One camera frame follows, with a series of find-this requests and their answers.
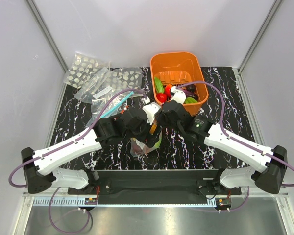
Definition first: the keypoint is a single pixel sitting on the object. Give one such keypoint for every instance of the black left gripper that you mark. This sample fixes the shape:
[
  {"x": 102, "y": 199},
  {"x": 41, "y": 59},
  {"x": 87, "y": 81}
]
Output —
[{"x": 148, "y": 138}]

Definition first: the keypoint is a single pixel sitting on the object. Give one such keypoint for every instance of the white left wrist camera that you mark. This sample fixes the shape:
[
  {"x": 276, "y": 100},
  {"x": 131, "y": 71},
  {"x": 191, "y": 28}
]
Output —
[{"x": 150, "y": 108}]

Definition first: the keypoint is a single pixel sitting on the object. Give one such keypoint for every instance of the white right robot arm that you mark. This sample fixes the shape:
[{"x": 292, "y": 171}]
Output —
[{"x": 266, "y": 166}]

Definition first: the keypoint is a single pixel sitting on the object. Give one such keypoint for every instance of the purple eggplant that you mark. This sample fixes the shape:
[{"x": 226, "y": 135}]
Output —
[{"x": 190, "y": 94}]

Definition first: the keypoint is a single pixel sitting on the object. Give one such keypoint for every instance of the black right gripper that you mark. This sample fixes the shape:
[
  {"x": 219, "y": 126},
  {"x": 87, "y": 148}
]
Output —
[{"x": 160, "y": 118}]

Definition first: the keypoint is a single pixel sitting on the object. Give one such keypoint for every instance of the dark mangosteen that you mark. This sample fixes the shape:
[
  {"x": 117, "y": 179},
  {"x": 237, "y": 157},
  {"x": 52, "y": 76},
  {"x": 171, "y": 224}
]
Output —
[{"x": 191, "y": 88}]

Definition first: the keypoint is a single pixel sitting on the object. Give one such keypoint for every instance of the dark red apple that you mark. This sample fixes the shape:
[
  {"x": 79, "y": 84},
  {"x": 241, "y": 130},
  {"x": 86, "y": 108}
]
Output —
[{"x": 136, "y": 149}]

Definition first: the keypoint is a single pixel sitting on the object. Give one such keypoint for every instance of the light green lime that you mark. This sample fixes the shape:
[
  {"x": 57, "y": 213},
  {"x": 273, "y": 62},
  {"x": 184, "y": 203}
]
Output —
[{"x": 157, "y": 144}]

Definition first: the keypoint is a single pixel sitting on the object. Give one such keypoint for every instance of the red tomato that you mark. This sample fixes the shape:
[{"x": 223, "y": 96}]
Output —
[{"x": 161, "y": 97}]

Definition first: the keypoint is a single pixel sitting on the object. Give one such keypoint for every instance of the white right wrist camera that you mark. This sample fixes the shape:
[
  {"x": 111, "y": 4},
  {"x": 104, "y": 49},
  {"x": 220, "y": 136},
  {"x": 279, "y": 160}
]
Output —
[{"x": 177, "y": 95}]

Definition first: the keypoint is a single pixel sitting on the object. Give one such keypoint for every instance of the red pepper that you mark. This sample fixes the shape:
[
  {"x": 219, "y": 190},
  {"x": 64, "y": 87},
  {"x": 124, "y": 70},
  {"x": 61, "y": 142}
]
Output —
[{"x": 167, "y": 90}]

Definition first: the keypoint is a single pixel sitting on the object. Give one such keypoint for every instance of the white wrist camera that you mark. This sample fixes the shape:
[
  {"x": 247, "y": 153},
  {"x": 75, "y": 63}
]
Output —
[
  {"x": 150, "y": 108},
  {"x": 177, "y": 95}
]

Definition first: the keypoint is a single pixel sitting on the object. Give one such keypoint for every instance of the orange plastic basket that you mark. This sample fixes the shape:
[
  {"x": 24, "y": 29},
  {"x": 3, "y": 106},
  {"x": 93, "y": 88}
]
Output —
[{"x": 175, "y": 68}]

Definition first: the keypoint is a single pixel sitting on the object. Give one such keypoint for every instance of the orange zipper clear bag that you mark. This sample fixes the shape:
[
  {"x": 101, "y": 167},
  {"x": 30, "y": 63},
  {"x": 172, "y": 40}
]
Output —
[{"x": 146, "y": 143}]

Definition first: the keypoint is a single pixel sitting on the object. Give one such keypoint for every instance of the green chili pepper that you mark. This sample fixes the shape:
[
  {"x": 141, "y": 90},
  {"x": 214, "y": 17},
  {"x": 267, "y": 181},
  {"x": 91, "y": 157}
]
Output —
[{"x": 190, "y": 100}]

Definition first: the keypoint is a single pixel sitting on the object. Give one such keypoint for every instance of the blue zipper clear bag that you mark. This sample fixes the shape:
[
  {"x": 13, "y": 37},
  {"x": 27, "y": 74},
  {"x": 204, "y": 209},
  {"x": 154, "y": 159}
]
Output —
[{"x": 98, "y": 103}]

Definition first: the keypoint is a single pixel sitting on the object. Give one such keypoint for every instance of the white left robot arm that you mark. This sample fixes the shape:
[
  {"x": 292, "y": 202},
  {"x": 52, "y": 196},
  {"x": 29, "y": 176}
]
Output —
[{"x": 41, "y": 167}]

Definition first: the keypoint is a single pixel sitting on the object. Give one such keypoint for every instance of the dotted clear bag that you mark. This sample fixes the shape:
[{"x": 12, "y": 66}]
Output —
[
  {"x": 83, "y": 68},
  {"x": 125, "y": 78}
]

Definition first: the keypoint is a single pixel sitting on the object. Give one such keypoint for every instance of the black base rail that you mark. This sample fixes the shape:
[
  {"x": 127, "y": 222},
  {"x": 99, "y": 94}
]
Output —
[{"x": 155, "y": 187}]

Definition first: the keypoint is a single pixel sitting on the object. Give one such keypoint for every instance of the green bitter gourd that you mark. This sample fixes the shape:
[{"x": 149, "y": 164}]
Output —
[{"x": 158, "y": 86}]

